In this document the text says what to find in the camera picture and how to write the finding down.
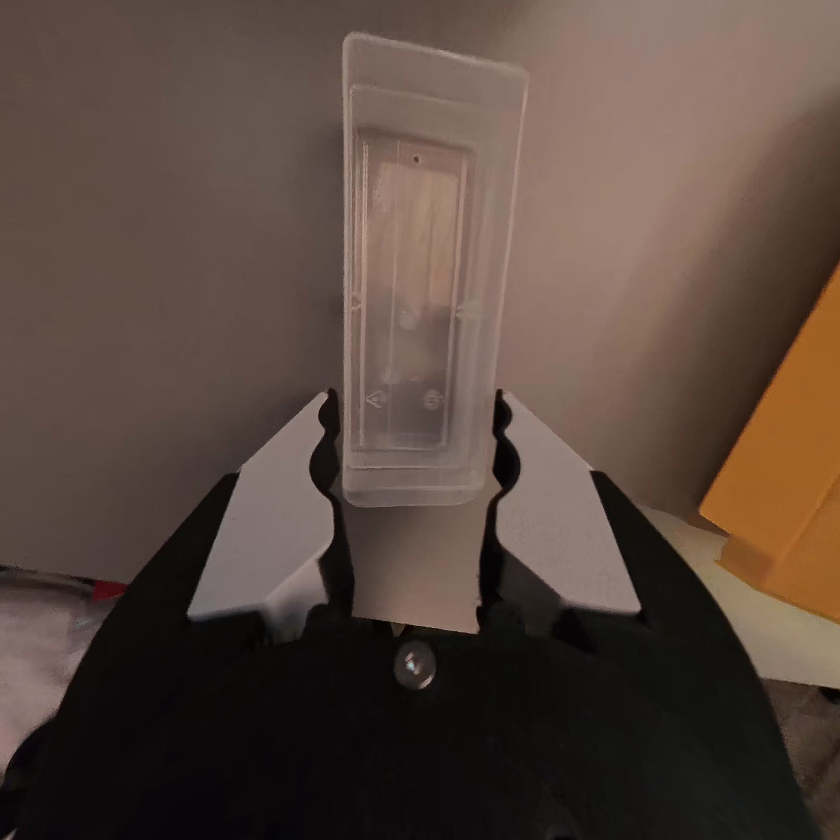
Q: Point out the yellow plastic bin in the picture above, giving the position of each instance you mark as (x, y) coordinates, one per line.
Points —
(787, 459)

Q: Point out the clear plastic drawer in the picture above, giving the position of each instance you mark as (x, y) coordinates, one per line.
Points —
(420, 262)

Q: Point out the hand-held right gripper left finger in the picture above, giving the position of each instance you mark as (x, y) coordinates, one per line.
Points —
(262, 525)

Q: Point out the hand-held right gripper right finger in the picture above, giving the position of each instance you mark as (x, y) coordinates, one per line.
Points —
(558, 525)

